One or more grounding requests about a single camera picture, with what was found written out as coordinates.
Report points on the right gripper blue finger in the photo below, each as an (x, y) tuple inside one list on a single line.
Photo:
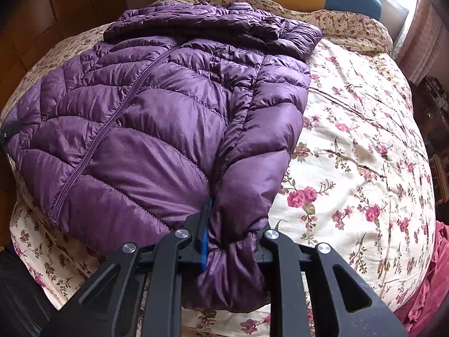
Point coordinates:
[(203, 232)]

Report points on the purple quilted down jacket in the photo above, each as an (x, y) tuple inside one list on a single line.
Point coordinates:
[(178, 102)]

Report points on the brown wooden wardrobe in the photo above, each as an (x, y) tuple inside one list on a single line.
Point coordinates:
[(30, 28)]

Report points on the floral bed quilt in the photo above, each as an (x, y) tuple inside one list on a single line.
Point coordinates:
[(359, 178)]

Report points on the red cloth beside bed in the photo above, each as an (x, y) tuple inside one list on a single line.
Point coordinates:
[(417, 312)]

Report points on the cluttered wooden side table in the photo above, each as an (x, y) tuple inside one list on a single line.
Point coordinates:
[(433, 126)]

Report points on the right floral curtain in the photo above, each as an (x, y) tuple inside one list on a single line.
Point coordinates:
[(420, 42)]

